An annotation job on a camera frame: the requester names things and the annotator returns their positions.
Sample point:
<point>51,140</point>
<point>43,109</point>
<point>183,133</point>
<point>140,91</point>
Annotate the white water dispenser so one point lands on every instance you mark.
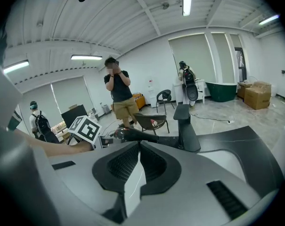
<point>151,93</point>

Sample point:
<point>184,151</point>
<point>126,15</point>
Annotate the dark round-back chair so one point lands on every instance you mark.
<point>147,121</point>
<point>164,96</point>

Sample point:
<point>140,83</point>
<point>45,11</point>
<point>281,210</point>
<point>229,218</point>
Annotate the person's left forearm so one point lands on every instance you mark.
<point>55,147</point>

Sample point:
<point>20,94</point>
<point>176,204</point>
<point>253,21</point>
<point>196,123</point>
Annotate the white side table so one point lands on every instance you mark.
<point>201,88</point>

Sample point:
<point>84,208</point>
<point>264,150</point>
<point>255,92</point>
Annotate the red bottle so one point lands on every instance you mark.
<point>153,121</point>

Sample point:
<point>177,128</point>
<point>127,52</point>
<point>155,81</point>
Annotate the grey roller blind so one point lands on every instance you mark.
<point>191,55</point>
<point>70,93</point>

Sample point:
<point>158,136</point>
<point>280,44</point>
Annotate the large cardboard box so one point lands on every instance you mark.
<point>258,98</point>

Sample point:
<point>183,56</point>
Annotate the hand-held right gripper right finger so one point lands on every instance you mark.
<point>191,185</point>

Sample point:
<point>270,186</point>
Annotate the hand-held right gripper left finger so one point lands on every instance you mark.
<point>85,173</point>

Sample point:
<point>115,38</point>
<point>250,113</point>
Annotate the black faucet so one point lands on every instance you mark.
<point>185,131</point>

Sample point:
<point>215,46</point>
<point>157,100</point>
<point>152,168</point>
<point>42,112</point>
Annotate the green bathtub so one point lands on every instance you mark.
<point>221,92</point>

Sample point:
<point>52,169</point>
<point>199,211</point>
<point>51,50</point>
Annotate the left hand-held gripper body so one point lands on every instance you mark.
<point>85,128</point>

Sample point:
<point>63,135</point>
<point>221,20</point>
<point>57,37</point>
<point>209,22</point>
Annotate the white power strip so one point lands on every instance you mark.
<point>231,121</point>

